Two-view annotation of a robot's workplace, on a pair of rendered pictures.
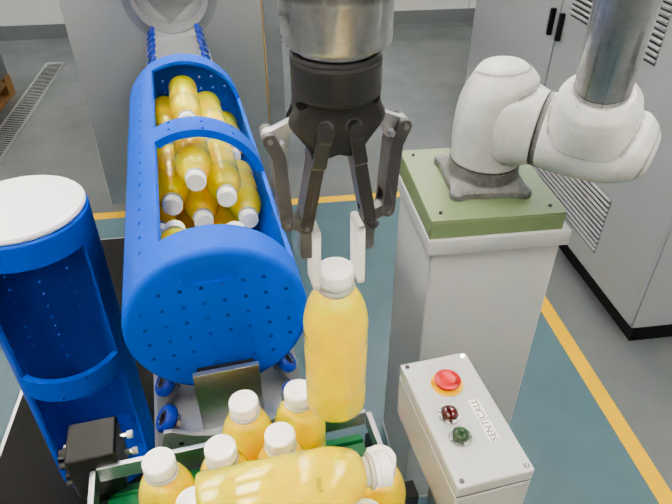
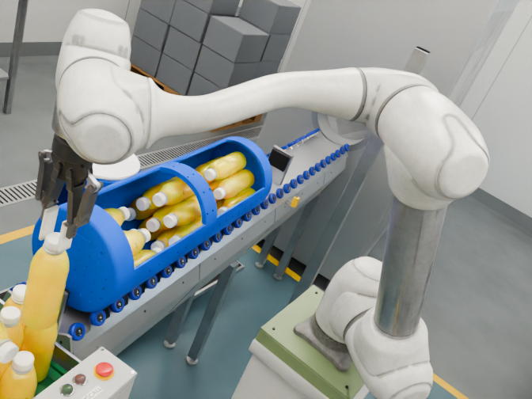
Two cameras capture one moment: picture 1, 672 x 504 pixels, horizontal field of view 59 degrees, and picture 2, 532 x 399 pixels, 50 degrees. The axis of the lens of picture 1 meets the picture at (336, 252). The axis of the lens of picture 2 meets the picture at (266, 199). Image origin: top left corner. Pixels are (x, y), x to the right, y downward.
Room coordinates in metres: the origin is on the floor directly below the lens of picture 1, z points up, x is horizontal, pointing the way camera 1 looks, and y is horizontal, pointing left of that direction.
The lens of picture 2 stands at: (-0.06, -0.72, 2.04)
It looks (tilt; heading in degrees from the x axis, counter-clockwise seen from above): 28 degrees down; 32
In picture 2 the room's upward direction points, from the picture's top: 23 degrees clockwise
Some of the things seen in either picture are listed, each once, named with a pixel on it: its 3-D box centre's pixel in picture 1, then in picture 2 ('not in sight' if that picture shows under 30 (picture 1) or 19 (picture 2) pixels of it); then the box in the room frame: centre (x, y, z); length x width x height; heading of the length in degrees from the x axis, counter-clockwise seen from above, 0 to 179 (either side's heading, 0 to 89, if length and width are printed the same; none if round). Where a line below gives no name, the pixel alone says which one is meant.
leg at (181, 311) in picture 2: not in sight; (186, 298); (1.63, 0.50, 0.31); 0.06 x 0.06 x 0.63; 15
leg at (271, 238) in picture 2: not in sight; (275, 227); (2.58, 0.75, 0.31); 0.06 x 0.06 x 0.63; 15
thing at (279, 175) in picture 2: not in sight; (276, 165); (1.92, 0.51, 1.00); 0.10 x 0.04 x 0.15; 105
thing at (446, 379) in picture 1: (447, 380); (104, 370); (0.55, -0.15, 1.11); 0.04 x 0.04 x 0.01
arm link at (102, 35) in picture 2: not in sight; (95, 62); (0.48, -0.01, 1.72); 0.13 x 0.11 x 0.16; 61
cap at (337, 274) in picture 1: (335, 277); (55, 243); (0.48, 0.00, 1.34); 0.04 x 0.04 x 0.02
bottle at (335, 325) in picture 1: (335, 345); (46, 283); (0.48, 0.00, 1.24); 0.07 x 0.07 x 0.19
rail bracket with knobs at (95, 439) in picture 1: (101, 459); not in sight; (0.53, 0.35, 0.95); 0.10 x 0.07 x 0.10; 105
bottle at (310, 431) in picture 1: (301, 441); (38, 343); (0.53, 0.05, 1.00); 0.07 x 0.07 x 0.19
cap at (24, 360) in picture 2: (379, 463); (23, 362); (0.43, -0.05, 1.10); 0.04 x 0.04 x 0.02
